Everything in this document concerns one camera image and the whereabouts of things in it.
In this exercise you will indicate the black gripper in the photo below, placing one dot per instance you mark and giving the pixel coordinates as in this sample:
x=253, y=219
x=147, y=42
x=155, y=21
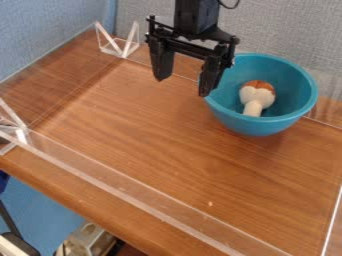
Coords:
x=197, y=37

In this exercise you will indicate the white brown toy mushroom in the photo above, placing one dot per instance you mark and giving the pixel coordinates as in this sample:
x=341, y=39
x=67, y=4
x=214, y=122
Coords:
x=257, y=95

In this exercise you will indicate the blue plastic bowl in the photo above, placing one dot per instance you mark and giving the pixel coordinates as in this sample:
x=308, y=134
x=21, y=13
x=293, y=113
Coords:
x=296, y=94

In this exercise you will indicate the clear acrylic front barrier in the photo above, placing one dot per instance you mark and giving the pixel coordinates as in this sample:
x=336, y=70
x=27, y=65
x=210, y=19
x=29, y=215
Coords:
x=192, y=221

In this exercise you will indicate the white power strip below table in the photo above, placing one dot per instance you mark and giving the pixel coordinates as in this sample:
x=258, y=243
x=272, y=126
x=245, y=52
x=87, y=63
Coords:
x=90, y=240

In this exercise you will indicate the clear acrylic corner bracket left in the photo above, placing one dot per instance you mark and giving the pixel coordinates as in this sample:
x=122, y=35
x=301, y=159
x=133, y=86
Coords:
x=13, y=126

